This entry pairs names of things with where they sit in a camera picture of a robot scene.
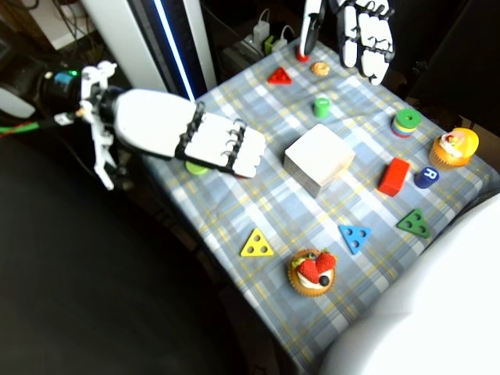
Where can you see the white power strip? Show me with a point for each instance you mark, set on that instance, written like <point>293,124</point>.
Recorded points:
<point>250,41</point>

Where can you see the green triangle block with holes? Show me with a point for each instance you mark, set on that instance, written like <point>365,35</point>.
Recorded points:
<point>415,226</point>

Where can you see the yellow triangle block with holes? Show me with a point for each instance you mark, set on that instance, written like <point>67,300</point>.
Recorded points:
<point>256,247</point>

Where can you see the yellow toy cupcake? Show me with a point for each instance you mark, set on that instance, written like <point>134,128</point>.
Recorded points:
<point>449,154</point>

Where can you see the strawberry toy cupcake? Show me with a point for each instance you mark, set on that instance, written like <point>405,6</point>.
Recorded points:
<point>311,273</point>

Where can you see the red triangle block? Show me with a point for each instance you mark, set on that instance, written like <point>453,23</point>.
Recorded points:
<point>279,77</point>

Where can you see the red peg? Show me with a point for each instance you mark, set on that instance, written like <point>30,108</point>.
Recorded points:
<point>302,58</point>

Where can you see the red rectangular block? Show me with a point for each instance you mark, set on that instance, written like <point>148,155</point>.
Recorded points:
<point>392,177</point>

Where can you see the green plug adapter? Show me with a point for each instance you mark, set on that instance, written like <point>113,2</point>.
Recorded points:
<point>269,45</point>

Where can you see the white column with blue stripe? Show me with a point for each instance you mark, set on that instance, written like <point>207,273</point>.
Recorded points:
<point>117,39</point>

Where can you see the blue triangle block with holes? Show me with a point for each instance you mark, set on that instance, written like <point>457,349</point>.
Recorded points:
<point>353,236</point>

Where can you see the white paper box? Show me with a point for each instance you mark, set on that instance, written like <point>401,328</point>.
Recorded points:
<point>318,156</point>

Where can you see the large white rounded shell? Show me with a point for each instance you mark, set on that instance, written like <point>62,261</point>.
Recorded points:
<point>429,304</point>

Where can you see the small toy donut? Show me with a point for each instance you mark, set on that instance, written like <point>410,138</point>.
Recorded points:
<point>320,68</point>

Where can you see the blue cylinder with letter R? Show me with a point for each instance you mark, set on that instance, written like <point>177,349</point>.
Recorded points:
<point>426,177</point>

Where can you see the blue plaid table cloth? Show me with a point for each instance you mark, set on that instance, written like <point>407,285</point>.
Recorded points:
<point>273,203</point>

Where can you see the white charger plug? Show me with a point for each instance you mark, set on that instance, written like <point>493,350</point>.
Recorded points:
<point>261,33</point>
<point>279,43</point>

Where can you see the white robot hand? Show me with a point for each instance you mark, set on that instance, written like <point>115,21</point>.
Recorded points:
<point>152,121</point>
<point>371,35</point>

